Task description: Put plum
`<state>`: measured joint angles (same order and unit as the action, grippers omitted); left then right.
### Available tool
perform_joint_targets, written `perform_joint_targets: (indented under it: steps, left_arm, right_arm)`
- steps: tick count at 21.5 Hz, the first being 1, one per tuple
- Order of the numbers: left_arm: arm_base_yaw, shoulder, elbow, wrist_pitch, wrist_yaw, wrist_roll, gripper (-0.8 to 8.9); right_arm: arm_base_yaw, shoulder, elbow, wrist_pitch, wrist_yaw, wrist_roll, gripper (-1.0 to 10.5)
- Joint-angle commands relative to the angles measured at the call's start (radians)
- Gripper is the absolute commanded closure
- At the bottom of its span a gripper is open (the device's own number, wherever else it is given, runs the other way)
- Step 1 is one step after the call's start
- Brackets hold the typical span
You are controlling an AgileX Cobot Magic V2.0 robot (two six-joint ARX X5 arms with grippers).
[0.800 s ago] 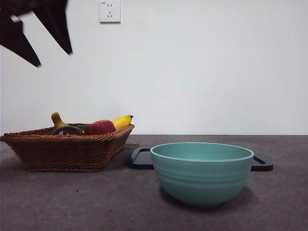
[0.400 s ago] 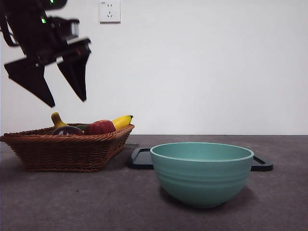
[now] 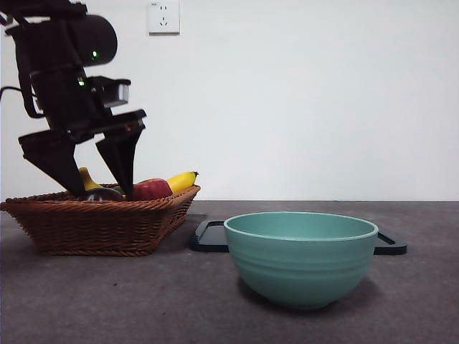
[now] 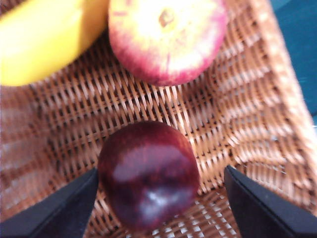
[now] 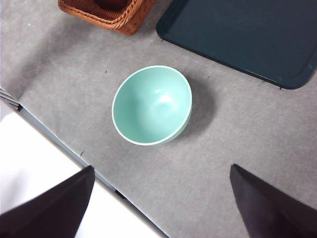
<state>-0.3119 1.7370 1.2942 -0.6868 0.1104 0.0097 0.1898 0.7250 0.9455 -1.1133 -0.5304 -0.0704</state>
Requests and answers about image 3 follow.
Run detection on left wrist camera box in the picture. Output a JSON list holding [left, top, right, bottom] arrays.
[[85, 75, 131, 108]]

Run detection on teal ribbed bowl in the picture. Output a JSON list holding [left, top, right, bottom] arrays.
[[223, 211, 379, 310]]

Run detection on yellow banana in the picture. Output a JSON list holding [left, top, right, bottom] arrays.
[[78, 167, 201, 196]]

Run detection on black rectangular tray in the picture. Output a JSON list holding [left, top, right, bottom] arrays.
[[189, 219, 409, 256]]

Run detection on brown wicker basket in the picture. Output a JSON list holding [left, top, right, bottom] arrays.
[[0, 184, 202, 257]]

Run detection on red apple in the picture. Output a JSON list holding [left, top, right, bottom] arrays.
[[131, 178, 174, 202]]

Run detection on dark purple plum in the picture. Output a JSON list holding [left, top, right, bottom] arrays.
[[84, 186, 125, 202]]

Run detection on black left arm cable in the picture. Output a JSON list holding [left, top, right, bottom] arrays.
[[0, 70, 49, 119]]

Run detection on white wall socket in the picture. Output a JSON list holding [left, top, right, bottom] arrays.
[[148, 0, 181, 36]]

